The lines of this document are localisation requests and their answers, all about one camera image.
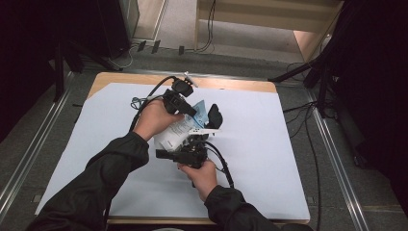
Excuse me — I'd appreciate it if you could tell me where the white paper sheet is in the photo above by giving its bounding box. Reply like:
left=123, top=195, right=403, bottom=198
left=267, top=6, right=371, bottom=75
left=35, top=82, right=311, bottom=220

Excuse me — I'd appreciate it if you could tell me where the metal floor rail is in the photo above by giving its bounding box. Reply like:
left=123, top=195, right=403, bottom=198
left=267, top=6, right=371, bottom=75
left=0, top=71, right=77, bottom=222
left=304, top=88, right=370, bottom=231

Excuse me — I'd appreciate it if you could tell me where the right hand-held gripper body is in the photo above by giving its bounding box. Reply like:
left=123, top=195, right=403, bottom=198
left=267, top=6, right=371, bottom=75
left=178, top=127, right=222, bottom=169

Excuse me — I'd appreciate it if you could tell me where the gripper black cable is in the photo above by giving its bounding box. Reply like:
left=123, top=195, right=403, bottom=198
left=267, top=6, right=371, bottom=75
left=205, top=141, right=235, bottom=189
left=128, top=75, right=179, bottom=133

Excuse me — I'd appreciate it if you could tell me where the black tripod stand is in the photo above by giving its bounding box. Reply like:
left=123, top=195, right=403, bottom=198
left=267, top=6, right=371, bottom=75
left=268, top=47, right=342, bottom=118

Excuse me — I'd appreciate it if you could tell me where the blue and white pouch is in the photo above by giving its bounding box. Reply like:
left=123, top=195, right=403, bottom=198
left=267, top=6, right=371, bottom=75
left=153, top=99, right=210, bottom=152

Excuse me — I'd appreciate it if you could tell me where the person's right hand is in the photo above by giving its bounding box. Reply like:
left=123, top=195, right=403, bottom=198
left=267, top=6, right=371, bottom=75
left=177, top=159, right=219, bottom=202

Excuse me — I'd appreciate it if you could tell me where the white floor cable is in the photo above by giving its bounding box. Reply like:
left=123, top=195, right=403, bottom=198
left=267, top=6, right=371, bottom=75
left=107, top=43, right=140, bottom=70

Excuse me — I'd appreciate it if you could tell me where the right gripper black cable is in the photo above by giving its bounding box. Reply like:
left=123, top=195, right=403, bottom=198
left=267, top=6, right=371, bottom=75
left=205, top=141, right=235, bottom=189

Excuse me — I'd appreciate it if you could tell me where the black floor cable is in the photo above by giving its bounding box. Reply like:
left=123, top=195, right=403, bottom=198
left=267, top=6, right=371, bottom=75
left=283, top=62, right=322, bottom=231

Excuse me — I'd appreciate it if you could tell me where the dark cabinet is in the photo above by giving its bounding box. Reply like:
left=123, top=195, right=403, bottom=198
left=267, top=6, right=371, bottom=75
left=95, top=0, right=140, bottom=60

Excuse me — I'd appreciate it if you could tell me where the person's left hand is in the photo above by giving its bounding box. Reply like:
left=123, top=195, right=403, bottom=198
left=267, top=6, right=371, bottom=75
left=133, top=97, right=185, bottom=142

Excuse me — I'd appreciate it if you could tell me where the wooden table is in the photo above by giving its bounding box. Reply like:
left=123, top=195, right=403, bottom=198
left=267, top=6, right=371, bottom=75
left=35, top=71, right=311, bottom=225

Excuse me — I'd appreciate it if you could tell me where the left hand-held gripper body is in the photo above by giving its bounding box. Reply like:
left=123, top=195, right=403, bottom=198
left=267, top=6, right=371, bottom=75
left=162, top=71, right=199, bottom=116

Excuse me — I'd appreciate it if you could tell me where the light wooden shelf unit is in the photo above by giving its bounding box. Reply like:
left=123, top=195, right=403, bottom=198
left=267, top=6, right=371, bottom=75
left=193, top=0, right=345, bottom=63

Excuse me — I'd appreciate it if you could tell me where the black hanging cable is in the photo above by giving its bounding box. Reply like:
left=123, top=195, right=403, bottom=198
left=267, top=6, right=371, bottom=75
left=195, top=0, right=217, bottom=53

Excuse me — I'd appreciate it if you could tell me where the black metal stand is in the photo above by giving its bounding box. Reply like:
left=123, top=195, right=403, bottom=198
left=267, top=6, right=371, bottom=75
left=47, top=38, right=124, bottom=102

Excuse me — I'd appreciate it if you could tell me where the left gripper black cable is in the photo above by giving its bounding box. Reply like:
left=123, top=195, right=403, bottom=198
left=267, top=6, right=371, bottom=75
left=128, top=75, right=179, bottom=133

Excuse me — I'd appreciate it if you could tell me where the clear jar with black lid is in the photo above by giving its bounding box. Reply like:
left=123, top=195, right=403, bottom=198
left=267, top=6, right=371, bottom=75
left=191, top=103, right=224, bottom=145

